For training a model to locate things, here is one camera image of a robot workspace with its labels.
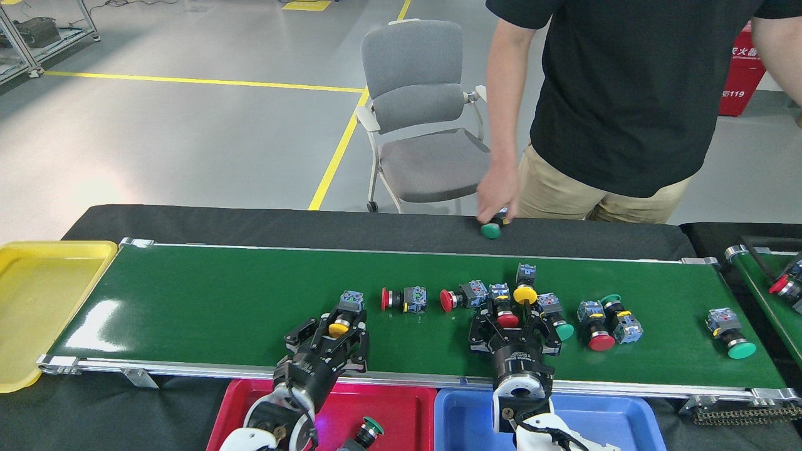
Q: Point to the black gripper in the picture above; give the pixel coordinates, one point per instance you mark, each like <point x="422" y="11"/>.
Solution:
<point x="310" y="369"/>
<point x="523" y="362"/>

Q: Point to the green push button switch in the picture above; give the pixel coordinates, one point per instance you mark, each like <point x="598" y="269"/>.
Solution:
<point x="741" y="349"/>
<point x="373" y="426"/>
<point x="628" y="329"/>
<point x="564" y="331"/>
<point x="490" y="230"/>

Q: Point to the person's left forearm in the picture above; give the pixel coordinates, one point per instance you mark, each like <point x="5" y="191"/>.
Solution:
<point x="783" y="56"/>

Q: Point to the person's right forearm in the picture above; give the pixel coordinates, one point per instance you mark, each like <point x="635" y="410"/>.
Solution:
<point x="503" y="119"/>

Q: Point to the red plastic tray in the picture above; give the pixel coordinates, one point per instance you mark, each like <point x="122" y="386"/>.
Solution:
<point x="388" y="413"/>

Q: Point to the long green conveyor belt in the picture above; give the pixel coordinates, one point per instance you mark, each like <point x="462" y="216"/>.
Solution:
<point x="219" y="294"/>

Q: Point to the blue plastic tray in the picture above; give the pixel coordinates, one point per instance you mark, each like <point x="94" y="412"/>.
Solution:
<point x="614" y="426"/>

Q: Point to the short green conveyor belt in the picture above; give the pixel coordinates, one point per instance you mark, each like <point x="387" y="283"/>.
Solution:
<point x="792" y="326"/>

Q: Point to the yellow plastic tray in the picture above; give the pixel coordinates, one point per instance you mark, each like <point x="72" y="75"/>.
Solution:
<point x="44" y="307"/>

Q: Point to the person's right hand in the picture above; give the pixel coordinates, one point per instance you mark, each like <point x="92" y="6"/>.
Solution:
<point x="498" y="191"/>

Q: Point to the person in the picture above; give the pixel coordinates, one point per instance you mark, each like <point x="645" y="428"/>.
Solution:
<point x="626" y="94"/>

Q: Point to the grey office chair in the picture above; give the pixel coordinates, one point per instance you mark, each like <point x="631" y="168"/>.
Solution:
<point x="413" y="56"/>

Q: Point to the red fire equipment box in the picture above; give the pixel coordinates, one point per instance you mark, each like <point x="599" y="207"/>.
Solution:
<point x="742" y="75"/>

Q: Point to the black equipment case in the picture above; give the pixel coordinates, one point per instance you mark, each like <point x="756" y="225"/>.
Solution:
<point x="37" y="31"/>

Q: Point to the black guide frame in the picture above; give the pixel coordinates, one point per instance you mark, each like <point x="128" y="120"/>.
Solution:
<point x="756" y="255"/>

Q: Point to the metal rack frame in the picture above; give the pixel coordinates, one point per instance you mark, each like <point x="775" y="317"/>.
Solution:
<point x="75" y="32"/>

